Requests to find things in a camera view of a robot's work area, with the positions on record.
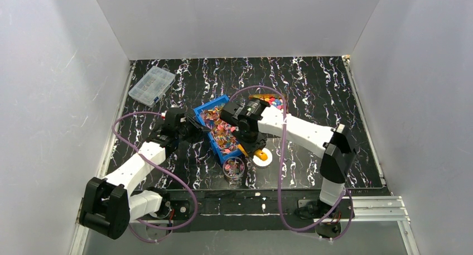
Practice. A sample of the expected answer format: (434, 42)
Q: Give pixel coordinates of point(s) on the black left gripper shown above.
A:
(194, 129)

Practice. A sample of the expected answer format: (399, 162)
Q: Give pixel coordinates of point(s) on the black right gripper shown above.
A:
(250, 143)

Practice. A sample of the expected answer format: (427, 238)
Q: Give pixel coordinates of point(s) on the blue plastic candy bin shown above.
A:
(223, 144)

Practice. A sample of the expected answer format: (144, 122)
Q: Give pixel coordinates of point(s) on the yellow plastic scoop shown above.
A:
(260, 154)

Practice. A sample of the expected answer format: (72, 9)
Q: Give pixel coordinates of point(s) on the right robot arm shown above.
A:
(334, 146)

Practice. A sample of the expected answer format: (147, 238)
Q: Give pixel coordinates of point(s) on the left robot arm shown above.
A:
(109, 204)

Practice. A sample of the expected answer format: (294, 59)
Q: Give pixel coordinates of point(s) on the dark tin of star candies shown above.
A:
(273, 99)

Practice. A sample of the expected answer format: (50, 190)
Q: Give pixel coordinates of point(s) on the white round jar lid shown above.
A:
(263, 164)

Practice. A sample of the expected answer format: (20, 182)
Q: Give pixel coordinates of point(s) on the clear round plastic jar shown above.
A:
(233, 169)

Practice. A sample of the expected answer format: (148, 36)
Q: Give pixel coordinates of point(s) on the clear compartment organizer box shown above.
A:
(152, 87)

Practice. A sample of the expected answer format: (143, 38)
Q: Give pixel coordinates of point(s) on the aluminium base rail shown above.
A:
(259, 212)

